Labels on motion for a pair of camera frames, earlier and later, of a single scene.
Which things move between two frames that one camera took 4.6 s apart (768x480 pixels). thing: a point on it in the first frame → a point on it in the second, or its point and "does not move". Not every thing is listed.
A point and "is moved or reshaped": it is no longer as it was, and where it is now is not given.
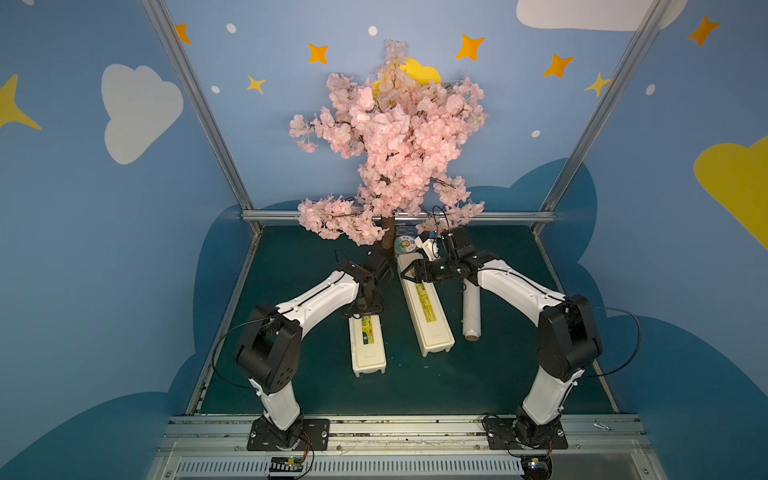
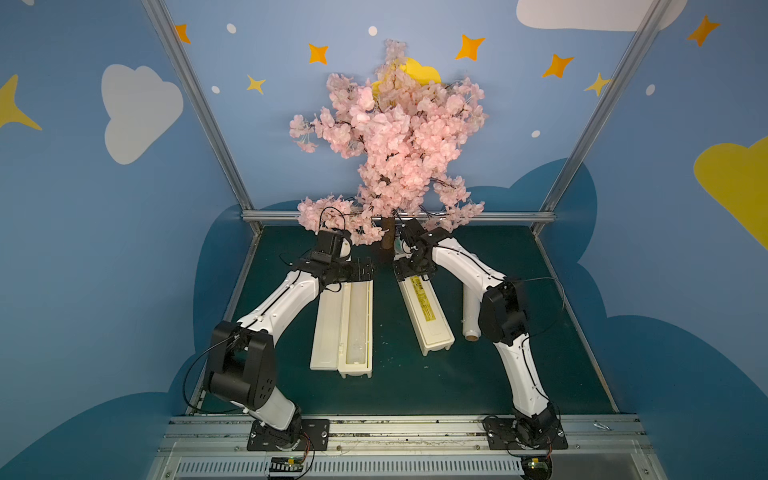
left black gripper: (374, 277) → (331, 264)
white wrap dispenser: (433, 328) does not move
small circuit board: (285, 464) does not move
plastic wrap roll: (471, 310) does not move
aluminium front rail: (600, 447) does not move
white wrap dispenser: (367, 344) is moved or reshaped
